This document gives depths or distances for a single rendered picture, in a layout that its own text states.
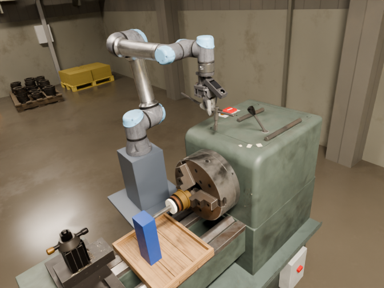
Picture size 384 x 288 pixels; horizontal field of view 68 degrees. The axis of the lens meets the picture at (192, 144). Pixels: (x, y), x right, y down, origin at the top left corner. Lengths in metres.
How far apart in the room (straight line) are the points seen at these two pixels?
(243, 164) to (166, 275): 0.56
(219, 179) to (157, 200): 0.67
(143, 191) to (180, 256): 0.53
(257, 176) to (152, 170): 0.67
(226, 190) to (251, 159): 0.17
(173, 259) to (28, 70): 7.45
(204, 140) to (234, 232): 0.46
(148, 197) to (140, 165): 0.23
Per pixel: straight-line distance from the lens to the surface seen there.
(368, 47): 3.24
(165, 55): 1.24
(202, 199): 1.26
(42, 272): 1.44
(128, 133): 1.61
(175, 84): 5.71
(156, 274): 1.30
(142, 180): 1.68
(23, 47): 8.31
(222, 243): 1.40
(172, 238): 1.42
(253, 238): 1.50
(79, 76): 7.50
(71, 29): 8.54
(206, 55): 1.29
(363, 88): 3.32
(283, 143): 1.38
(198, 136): 1.46
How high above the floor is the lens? 1.90
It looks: 28 degrees down
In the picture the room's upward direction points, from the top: 5 degrees counter-clockwise
